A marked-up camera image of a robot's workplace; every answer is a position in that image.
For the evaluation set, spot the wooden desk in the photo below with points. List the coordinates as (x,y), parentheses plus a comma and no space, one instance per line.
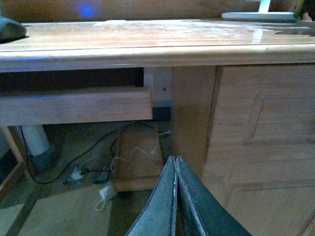
(242,96)

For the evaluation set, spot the grey logi mouse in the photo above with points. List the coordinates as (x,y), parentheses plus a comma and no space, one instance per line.
(11,30)

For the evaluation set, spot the grey power strip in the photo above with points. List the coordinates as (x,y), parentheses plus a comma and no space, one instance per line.
(78,175)

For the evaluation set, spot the wooden footrest board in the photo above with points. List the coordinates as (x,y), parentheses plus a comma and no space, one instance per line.
(138,162)

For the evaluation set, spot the white pipe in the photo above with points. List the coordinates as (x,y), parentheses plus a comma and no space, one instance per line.
(36,139)

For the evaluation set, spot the white lamp base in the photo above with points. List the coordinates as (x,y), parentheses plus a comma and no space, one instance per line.
(264,15)

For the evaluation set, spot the wooden keyboard tray drawer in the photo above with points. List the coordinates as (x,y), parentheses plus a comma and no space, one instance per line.
(76,106)

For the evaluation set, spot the white power adapter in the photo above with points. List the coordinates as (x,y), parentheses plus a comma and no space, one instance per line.
(106,193)

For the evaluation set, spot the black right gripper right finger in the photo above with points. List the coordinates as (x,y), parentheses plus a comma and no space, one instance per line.
(201,213)

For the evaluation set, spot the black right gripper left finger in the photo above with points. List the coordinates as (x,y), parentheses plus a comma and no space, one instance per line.
(158,218)

